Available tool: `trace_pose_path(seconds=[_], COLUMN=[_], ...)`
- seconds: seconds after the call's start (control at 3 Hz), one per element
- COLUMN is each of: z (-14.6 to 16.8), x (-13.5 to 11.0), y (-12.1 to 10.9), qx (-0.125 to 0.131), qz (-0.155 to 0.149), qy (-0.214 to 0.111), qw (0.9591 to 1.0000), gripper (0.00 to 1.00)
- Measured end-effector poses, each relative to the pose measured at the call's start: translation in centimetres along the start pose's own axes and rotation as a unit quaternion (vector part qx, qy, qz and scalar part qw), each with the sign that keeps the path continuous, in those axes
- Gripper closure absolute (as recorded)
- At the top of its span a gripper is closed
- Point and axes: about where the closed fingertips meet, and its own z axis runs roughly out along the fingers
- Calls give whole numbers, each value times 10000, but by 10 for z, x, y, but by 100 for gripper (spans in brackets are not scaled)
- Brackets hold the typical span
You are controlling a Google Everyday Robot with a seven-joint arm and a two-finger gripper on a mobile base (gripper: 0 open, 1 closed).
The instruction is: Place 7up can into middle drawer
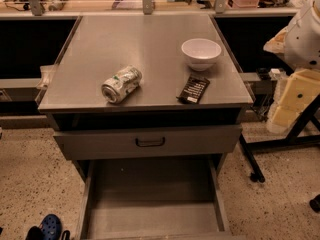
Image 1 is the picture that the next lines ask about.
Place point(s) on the crushed 7up soda can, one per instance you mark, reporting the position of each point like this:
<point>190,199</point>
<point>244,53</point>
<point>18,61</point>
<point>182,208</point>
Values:
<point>121,84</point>

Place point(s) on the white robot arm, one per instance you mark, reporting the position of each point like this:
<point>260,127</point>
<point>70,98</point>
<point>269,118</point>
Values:
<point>298,45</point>

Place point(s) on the black side table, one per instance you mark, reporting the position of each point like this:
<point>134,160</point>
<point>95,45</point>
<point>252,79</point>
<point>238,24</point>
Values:
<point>291,140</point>

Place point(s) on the closed grey top drawer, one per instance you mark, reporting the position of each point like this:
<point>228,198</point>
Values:
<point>116,143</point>

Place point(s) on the open grey middle drawer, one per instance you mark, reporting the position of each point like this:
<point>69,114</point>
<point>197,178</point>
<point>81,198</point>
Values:
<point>170,198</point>

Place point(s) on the grey metal drawer cabinet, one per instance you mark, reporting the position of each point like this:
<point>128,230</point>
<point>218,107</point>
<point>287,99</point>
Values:
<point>104,44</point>

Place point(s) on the blue croc shoe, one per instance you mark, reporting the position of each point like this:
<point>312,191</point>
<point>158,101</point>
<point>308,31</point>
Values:
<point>51,227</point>

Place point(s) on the black drawer handle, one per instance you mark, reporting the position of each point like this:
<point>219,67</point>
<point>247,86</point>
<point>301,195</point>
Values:
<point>150,143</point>

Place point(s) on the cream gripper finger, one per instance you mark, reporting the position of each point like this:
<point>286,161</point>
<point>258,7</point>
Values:
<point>292,96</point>

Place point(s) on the black snack bar packet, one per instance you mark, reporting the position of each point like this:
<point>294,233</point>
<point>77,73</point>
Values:
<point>193,90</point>

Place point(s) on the white ceramic bowl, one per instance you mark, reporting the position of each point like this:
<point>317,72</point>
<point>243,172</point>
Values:
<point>200,54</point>

